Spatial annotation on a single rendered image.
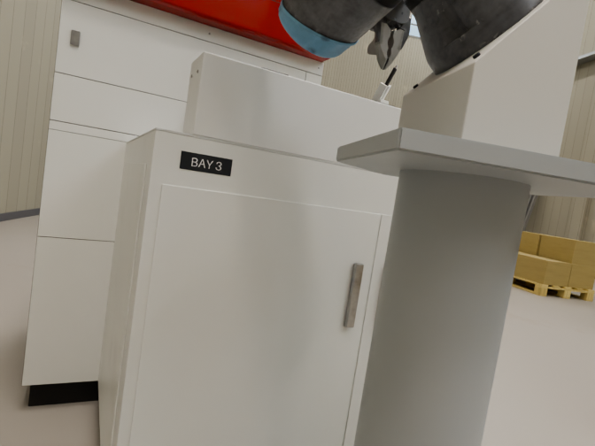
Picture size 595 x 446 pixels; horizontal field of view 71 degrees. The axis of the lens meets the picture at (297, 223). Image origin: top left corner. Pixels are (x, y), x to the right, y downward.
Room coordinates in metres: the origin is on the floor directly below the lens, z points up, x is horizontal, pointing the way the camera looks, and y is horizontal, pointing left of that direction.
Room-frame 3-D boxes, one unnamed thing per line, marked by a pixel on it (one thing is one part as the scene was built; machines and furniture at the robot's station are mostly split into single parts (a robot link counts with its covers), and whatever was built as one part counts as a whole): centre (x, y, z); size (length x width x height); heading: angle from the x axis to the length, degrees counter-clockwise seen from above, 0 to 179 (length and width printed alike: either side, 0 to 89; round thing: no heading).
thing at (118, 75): (1.34, 0.36, 1.02); 0.81 x 0.03 x 0.40; 117
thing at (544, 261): (5.26, -3.07, 0.34); 1.16 x 0.84 x 0.68; 8
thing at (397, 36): (0.96, -0.14, 1.09); 0.06 x 0.03 x 0.09; 26
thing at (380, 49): (0.94, -0.11, 1.09); 0.06 x 0.03 x 0.09; 26
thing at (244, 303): (1.17, -0.03, 0.41); 0.96 x 0.64 x 0.82; 117
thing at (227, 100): (0.88, -0.02, 0.89); 0.55 x 0.09 x 0.14; 117
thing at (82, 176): (1.64, 0.51, 0.41); 0.82 x 0.70 x 0.82; 117
